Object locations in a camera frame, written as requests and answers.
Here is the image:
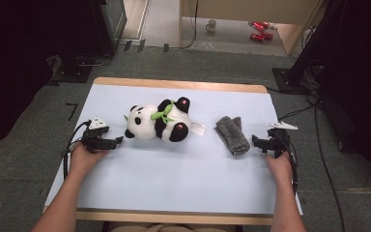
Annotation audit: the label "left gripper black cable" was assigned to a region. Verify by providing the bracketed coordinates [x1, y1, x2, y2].
[62, 119, 93, 182]

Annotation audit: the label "light blue table mat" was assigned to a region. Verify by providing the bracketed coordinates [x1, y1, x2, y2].
[43, 83, 303, 217]

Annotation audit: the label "black metal stand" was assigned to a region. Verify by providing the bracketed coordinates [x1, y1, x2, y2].
[271, 0, 339, 93]

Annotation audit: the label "black floor cable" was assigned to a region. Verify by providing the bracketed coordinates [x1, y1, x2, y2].
[276, 96, 346, 232]
[75, 47, 115, 68]
[180, 0, 199, 50]

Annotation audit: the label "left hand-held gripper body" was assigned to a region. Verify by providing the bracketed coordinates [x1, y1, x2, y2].
[80, 117, 111, 154]

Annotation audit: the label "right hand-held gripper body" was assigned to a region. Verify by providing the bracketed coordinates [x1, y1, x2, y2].
[267, 121, 299, 159]

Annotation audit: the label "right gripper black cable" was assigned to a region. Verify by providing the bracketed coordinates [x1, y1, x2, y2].
[278, 131, 300, 194]

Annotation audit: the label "black curtain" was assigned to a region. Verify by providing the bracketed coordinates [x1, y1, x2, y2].
[0, 0, 95, 153]
[318, 0, 371, 194]

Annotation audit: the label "grey fuzzy cloth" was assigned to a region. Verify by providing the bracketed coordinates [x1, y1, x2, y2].
[214, 116, 251, 158]

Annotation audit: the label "wooden table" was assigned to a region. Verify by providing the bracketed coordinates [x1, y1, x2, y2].
[42, 76, 302, 226]

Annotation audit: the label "person's left hand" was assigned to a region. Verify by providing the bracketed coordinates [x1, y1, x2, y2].
[69, 143, 110, 177]

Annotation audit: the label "light wooden cabinet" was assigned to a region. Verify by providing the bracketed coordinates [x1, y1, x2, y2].
[178, 0, 323, 56]

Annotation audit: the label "black stand base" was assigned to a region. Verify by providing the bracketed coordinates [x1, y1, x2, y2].
[51, 56, 93, 84]

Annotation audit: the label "black tape corner mark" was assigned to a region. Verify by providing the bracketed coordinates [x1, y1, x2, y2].
[66, 102, 79, 122]

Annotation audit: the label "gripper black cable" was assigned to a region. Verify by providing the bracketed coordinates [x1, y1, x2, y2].
[62, 119, 93, 182]
[278, 131, 300, 194]

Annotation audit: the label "panda plush toy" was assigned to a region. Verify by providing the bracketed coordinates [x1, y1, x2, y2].
[124, 96, 206, 143]

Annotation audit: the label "person's right hand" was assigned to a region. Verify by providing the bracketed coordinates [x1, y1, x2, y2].
[265, 151, 294, 183]

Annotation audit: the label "dark cabinet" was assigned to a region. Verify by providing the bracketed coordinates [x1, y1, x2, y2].
[90, 0, 128, 56]

